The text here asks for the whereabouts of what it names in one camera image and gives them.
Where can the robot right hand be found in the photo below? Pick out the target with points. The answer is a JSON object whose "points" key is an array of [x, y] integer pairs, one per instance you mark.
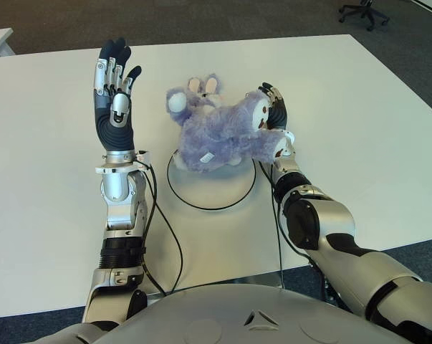
{"points": [[278, 114]]}

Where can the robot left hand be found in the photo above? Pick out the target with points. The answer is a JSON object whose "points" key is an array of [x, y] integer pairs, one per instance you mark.
{"points": [[115, 132]]}

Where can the purple plush bunny doll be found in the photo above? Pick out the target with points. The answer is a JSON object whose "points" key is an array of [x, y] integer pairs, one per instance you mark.
{"points": [[219, 136]]}

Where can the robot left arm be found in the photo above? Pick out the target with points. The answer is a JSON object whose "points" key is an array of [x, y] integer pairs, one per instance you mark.
{"points": [[115, 186]]}

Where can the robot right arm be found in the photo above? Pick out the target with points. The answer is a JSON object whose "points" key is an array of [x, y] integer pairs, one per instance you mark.
{"points": [[334, 215]]}

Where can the white plate black rim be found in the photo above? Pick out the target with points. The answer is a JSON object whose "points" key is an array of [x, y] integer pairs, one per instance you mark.
{"points": [[212, 190]]}

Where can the black office chair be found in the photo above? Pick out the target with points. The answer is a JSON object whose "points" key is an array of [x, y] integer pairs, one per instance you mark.
{"points": [[364, 12]]}

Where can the silver robot torso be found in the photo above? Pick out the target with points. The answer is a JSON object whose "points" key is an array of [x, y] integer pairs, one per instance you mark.
{"points": [[237, 315]]}

